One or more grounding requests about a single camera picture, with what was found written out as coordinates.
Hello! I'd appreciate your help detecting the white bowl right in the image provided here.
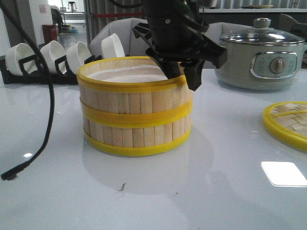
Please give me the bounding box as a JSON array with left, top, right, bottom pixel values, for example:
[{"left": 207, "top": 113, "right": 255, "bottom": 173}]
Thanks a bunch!
[{"left": 101, "top": 34, "right": 125, "bottom": 59}]

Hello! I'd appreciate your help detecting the grey electric cooking pot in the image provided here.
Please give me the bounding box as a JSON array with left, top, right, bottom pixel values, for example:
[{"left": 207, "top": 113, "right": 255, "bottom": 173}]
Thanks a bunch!
[{"left": 215, "top": 41, "right": 307, "bottom": 91}]

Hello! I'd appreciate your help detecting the liner paper in upper tray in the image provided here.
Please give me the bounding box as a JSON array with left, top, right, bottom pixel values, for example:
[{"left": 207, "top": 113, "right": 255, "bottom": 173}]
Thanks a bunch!
[{"left": 88, "top": 65, "right": 167, "bottom": 83}]

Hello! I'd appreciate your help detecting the white bowl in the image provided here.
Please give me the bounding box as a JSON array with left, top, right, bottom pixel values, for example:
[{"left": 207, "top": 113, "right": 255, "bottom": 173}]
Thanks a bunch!
[
  {"left": 5, "top": 43, "right": 35, "bottom": 76},
  {"left": 101, "top": 34, "right": 125, "bottom": 59},
  {"left": 66, "top": 41, "right": 92, "bottom": 74},
  {"left": 40, "top": 40, "right": 66, "bottom": 74}
]

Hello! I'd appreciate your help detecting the bamboo steamer tray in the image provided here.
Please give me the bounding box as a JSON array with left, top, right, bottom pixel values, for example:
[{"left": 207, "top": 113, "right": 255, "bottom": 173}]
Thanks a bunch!
[
  {"left": 77, "top": 56, "right": 193, "bottom": 128},
  {"left": 83, "top": 114, "right": 192, "bottom": 157}
]

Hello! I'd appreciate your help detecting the red bin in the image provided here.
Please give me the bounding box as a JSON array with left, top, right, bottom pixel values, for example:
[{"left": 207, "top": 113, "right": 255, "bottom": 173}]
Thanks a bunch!
[{"left": 42, "top": 24, "right": 57, "bottom": 44}]

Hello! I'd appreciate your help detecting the black dish rack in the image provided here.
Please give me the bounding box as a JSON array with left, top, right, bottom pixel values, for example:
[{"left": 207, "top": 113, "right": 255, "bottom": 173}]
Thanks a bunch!
[{"left": 0, "top": 54, "right": 104, "bottom": 85}]

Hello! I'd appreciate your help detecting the grey chair right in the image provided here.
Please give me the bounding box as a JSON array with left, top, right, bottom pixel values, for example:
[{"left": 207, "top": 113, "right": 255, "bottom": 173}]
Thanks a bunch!
[{"left": 203, "top": 22, "right": 252, "bottom": 70}]

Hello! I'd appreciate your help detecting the woven bamboo steamer lid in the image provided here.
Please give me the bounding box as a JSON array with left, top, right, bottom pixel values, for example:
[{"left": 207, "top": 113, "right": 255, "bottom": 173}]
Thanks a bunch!
[{"left": 262, "top": 101, "right": 307, "bottom": 152}]

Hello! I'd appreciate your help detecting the black cable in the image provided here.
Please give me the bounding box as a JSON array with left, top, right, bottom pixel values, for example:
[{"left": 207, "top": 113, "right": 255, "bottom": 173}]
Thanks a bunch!
[{"left": 0, "top": 0, "right": 55, "bottom": 181}]

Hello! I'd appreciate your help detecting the white bowl far left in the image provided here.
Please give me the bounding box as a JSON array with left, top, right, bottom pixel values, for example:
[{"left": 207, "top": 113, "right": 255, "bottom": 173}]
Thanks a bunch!
[{"left": 5, "top": 43, "right": 35, "bottom": 76}]

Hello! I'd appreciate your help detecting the grey chair left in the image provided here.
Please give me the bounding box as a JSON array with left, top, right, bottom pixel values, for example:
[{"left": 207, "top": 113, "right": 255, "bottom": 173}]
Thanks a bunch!
[{"left": 88, "top": 18, "right": 149, "bottom": 56}]

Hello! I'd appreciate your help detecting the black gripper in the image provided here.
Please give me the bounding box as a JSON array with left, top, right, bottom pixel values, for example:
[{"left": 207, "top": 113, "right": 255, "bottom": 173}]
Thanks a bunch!
[{"left": 140, "top": 0, "right": 227, "bottom": 91}]

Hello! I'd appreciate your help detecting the grey chair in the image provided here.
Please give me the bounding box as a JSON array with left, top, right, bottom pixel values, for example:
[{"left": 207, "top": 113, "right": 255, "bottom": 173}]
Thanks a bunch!
[
  {"left": 203, "top": 22, "right": 252, "bottom": 70},
  {"left": 88, "top": 18, "right": 149, "bottom": 56}
]

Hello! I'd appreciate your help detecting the glass pot lid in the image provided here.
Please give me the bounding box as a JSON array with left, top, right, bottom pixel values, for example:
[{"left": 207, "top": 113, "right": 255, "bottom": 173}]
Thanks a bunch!
[{"left": 220, "top": 18, "right": 305, "bottom": 46}]

